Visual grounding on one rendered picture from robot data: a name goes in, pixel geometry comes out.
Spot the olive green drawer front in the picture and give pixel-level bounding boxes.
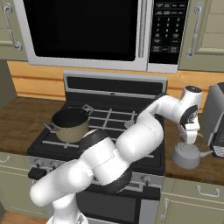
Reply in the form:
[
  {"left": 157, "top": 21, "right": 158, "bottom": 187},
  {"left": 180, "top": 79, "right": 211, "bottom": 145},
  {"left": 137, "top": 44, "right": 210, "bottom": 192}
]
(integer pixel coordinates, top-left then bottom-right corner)
[
  {"left": 161, "top": 177, "right": 224, "bottom": 206},
  {"left": 0, "top": 151, "right": 33, "bottom": 173}
]

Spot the grey kettle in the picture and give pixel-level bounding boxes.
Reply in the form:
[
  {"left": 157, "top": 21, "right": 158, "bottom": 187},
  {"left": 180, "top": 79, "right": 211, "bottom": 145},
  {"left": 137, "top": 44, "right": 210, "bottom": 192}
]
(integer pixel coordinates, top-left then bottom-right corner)
[{"left": 171, "top": 134, "right": 215, "bottom": 171}]

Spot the beige pot with black inside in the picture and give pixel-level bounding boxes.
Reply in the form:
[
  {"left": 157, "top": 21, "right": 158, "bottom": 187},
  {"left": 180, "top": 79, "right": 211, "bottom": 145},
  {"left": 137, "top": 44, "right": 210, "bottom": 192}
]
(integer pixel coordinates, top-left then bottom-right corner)
[{"left": 43, "top": 106, "right": 91, "bottom": 144}]

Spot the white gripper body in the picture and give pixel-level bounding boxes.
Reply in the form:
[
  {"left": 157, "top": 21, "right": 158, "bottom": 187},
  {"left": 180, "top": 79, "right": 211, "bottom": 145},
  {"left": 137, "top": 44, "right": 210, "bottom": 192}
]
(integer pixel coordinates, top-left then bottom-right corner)
[{"left": 183, "top": 122, "right": 201, "bottom": 144}]

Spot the silver stove knob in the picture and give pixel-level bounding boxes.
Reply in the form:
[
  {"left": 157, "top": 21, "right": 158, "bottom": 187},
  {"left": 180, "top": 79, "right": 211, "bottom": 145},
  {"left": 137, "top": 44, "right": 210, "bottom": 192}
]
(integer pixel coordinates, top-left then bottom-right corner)
[
  {"left": 49, "top": 161, "right": 60, "bottom": 172},
  {"left": 34, "top": 159, "right": 44, "bottom": 170},
  {"left": 140, "top": 174, "right": 151, "bottom": 186}
]

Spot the silver drawer handle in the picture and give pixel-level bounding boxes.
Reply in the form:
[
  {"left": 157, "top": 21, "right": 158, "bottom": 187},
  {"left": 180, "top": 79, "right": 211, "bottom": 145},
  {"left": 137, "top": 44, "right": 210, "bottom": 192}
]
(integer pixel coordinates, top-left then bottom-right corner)
[
  {"left": 196, "top": 185, "right": 221, "bottom": 199},
  {"left": 0, "top": 155, "right": 12, "bottom": 165}
]

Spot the olive green cupboard door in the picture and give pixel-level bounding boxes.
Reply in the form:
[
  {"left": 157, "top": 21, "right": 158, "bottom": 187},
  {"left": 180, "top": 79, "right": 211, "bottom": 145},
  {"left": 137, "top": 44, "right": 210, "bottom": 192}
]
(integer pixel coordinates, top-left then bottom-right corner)
[
  {"left": 178, "top": 0, "right": 224, "bottom": 74},
  {"left": 0, "top": 170, "right": 49, "bottom": 220},
  {"left": 0, "top": 0, "right": 29, "bottom": 62},
  {"left": 155, "top": 198, "right": 224, "bottom": 224}
]

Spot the silver cupboard handle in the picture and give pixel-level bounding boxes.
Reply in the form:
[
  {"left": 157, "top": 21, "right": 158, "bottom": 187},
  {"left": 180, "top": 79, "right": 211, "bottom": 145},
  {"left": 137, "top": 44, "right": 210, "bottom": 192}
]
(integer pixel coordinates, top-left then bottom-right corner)
[
  {"left": 3, "top": 2, "right": 24, "bottom": 53},
  {"left": 185, "top": 2, "right": 205, "bottom": 59},
  {"left": 159, "top": 198, "right": 171, "bottom": 223}
]

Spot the black and silver stove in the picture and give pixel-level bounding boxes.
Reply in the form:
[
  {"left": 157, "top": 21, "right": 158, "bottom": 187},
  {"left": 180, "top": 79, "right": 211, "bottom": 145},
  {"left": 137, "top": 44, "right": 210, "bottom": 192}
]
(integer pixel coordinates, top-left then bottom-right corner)
[{"left": 26, "top": 69, "right": 169, "bottom": 224}]

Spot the black oven door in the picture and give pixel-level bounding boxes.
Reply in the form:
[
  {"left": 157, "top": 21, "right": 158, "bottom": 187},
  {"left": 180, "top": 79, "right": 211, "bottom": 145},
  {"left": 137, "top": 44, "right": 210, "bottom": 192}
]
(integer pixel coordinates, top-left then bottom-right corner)
[{"left": 74, "top": 189, "right": 160, "bottom": 224}]

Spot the silver microwave door handle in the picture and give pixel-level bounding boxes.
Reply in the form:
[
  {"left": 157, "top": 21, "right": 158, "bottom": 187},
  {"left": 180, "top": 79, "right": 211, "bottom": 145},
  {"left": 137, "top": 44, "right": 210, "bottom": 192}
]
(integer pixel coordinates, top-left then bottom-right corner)
[{"left": 137, "top": 0, "right": 148, "bottom": 59}]

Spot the silver microwave oven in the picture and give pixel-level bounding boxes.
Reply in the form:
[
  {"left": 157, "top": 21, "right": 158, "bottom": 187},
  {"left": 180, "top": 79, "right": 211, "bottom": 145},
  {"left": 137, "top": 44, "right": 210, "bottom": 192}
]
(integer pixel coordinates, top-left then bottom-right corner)
[{"left": 12, "top": 0, "right": 191, "bottom": 74}]

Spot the grey coffee machine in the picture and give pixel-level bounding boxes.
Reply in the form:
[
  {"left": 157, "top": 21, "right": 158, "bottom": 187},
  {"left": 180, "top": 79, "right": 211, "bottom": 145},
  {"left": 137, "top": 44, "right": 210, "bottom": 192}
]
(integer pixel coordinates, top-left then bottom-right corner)
[{"left": 200, "top": 82, "right": 224, "bottom": 160}]

